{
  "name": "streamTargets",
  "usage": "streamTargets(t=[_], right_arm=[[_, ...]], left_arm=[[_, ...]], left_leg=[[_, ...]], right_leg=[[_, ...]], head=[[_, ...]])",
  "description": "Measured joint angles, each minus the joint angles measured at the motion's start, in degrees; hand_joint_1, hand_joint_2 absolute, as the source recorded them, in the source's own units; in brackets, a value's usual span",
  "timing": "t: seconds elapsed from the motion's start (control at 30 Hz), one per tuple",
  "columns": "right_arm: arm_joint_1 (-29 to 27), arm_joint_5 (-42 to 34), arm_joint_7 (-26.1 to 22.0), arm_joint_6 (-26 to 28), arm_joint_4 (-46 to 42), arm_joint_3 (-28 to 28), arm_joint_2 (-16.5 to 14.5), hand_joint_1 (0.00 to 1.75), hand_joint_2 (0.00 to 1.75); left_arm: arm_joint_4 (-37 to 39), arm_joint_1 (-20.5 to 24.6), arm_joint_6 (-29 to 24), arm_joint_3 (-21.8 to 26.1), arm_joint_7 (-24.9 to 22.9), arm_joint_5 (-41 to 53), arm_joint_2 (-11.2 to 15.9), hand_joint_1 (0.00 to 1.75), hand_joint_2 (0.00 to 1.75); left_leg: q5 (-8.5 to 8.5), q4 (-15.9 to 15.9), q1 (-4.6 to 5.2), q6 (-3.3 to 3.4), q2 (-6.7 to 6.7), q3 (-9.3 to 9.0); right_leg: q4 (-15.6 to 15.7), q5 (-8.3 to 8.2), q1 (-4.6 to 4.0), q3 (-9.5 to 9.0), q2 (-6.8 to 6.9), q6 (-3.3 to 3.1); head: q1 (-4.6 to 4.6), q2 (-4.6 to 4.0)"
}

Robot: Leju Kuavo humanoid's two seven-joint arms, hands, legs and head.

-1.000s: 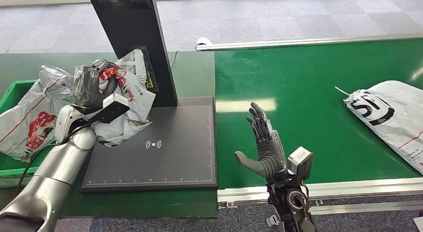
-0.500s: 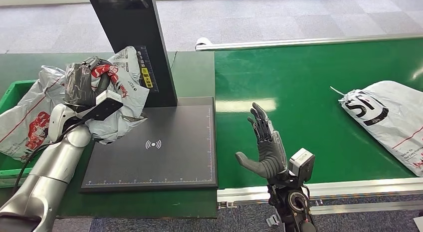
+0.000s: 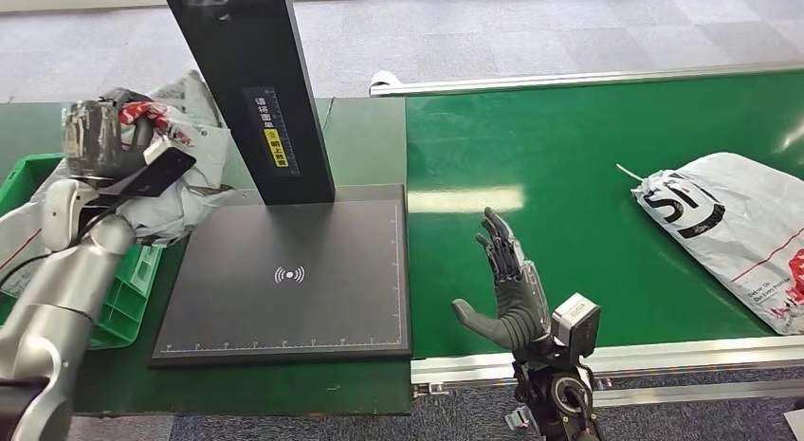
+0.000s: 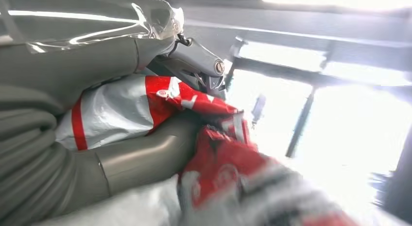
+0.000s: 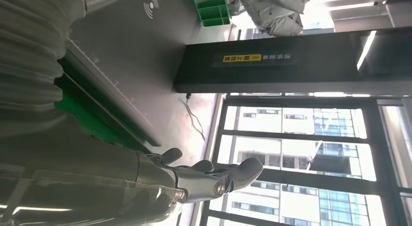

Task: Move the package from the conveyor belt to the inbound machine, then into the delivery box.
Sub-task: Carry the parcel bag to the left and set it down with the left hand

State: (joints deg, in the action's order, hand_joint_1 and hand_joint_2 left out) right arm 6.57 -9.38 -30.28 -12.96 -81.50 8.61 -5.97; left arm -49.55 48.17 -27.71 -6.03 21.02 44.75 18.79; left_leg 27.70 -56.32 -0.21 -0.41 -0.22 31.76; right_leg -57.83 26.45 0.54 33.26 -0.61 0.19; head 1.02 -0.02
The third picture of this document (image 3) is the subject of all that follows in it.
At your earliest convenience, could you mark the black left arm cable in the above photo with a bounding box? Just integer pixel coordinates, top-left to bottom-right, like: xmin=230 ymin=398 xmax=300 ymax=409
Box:
xmin=0 ymin=195 xmax=121 ymax=290

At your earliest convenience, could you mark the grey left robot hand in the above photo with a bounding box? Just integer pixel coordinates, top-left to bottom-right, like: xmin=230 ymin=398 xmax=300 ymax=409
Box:
xmin=61 ymin=99 xmax=158 ymax=182

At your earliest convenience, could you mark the white red-printed poly mailer package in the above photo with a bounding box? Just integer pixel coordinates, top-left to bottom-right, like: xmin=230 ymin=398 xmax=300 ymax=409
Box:
xmin=0 ymin=158 xmax=71 ymax=303
xmin=101 ymin=69 xmax=238 ymax=248

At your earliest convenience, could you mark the aluminium conveyor side rail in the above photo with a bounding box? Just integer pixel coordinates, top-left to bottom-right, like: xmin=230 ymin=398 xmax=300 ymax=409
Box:
xmin=411 ymin=335 xmax=804 ymax=390
xmin=368 ymin=60 xmax=804 ymax=99

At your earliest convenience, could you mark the black scanner column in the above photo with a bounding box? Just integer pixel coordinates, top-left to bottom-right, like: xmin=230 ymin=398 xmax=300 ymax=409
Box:
xmin=157 ymin=0 xmax=337 ymax=207

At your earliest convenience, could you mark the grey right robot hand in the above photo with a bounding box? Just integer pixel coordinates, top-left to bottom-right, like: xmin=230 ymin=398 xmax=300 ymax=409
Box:
xmin=451 ymin=206 xmax=552 ymax=354

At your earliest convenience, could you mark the green plastic crate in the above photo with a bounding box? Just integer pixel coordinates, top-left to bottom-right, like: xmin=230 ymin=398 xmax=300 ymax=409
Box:
xmin=0 ymin=151 xmax=165 ymax=352

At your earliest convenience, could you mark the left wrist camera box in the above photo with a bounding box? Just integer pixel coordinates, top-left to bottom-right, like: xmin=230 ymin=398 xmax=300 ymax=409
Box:
xmin=99 ymin=138 xmax=198 ymax=202

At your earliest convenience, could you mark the white floor object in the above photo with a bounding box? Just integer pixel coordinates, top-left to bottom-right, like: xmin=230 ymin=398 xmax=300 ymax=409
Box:
xmin=782 ymin=408 xmax=804 ymax=441

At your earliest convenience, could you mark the black scanner base plate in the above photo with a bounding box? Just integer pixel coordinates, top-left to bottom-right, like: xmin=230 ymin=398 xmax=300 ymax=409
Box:
xmin=149 ymin=184 xmax=414 ymax=368

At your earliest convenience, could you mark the aluminium conveyor frame bar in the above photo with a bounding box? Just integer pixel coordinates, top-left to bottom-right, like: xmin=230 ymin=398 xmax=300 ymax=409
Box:
xmin=590 ymin=377 xmax=804 ymax=410

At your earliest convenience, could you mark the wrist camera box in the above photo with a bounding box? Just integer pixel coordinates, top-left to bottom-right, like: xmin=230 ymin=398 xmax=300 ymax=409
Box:
xmin=550 ymin=292 xmax=602 ymax=358
xmin=99 ymin=138 xmax=198 ymax=202

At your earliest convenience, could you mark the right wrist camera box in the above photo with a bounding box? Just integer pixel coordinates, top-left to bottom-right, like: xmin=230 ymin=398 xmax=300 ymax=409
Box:
xmin=550 ymin=292 xmax=602 ymax=358

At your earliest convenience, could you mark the green conveyor belt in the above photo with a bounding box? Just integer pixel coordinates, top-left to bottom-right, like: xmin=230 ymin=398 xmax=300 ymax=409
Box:
xmin=405 ymin=70 xmax=804 ymax=360

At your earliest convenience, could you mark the white package with black logo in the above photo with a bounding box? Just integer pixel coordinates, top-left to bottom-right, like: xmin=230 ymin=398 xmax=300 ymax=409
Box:
xmin=614 ymin=151 xmax=804 ymax=337

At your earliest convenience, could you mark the white conveyor roller end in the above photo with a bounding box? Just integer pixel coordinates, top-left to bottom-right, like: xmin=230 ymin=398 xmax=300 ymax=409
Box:
xmin=368 ymin=70 xmax=403 ymax=91

